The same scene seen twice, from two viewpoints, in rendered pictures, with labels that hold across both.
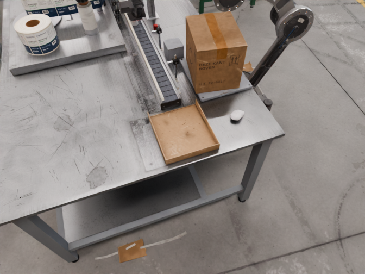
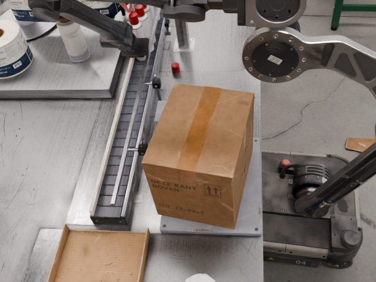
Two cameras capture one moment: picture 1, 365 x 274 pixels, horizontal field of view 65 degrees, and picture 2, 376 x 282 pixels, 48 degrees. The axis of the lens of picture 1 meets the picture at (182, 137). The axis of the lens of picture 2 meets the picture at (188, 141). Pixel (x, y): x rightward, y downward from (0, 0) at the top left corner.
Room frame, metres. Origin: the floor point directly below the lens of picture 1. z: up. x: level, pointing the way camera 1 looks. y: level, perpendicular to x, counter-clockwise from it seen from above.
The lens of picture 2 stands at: (0.57, -0.53, 1.98)
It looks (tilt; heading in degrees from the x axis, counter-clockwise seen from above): 50 degrees down; 31
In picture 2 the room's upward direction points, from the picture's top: 9 degrees counter-clockwise
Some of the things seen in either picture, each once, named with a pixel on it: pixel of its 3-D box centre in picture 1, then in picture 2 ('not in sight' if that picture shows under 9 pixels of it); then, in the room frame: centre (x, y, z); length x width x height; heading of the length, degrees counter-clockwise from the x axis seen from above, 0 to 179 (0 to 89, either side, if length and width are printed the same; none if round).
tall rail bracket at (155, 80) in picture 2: (156, 37); (152, 92); (1.50, 0.14, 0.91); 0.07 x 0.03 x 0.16; 109
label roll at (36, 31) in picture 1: (38, 34); (2, 48); (1.49, 0.84, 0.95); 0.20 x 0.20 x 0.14
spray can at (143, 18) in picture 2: not in sight; (144, 29); (1.74, 0.30, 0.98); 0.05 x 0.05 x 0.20
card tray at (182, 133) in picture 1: (182, 129); (95, 276); (0.84, 0.00, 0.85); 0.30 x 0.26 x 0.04; 19
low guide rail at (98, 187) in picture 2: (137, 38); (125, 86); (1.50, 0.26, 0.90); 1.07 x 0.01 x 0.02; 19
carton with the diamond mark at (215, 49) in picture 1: (213, 52); (203, 155); (1.24, -0.17, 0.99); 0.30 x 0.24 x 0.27; 9
